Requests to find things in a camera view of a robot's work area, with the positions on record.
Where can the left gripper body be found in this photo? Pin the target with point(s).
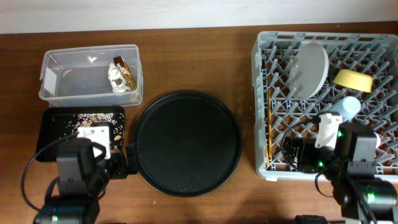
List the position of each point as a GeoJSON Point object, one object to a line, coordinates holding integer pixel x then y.
{"type": "Point", "coordinates": [116, 166]}

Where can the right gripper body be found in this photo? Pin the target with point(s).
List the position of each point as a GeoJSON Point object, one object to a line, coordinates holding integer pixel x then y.
{"type": "Point", "coordinates": [309, 155]}

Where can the brown food scraps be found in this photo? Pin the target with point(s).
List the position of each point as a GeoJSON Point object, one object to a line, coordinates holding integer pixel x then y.
{"type": "Point", "coordinates": [116, 120]}

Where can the blue plastic cup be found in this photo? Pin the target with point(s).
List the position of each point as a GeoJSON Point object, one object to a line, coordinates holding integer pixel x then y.
{"type": "Point", "coordinates": [347, 108]}

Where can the wooden chopstick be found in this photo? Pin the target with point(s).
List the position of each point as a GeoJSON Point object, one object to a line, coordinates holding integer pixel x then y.
{"type": "Point", "coordinates": [267, 152]}
{"type": "Point", "coordinates": [269, 110]}

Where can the white tissue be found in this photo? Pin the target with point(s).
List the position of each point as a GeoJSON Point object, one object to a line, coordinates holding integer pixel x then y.
{"type": "Point", "coordinates": [117, 81]}

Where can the grey round plate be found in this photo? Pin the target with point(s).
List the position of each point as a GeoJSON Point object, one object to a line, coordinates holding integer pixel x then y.
{"type": "Point", "coordinates": [309, 71]}

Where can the yellow bowl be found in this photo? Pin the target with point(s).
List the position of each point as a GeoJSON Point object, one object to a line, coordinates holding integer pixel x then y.
{"type": "Point", "coordinates": [354, 80]}

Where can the gold foil wrapper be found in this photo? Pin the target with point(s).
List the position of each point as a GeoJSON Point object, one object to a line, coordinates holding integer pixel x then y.
{"type": "Point", "coordinates": [125, 71]}

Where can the pink plastic cup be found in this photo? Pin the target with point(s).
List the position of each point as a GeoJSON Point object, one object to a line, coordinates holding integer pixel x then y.
{"type": "Point", "coordinates": [378, 140]}

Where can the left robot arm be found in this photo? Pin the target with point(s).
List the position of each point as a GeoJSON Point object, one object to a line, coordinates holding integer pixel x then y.
{"type": "Point", "coordinates": [83, 174]}

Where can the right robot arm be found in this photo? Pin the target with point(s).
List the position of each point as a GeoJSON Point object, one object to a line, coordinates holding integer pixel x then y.
{"type": "Point", "coordinates": [350, 166]}

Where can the grey dishwasher rack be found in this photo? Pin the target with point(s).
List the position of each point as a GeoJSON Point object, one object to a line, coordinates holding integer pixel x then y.
{"type": "Point", "coordinates": [272, 57]}

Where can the clear plastic waste bin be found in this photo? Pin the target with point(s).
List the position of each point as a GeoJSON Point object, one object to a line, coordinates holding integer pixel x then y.
{"type": "Point", "coordinates": [79, 76]}

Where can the round black serving tray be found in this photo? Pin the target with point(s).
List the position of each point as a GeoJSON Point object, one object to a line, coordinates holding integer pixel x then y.
{"type": "Point", "coordinates": [185, 144]}

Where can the black rectangular tray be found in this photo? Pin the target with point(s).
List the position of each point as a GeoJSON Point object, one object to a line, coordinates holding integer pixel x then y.
{"type": "Point", "coordinates": [52, 128]}

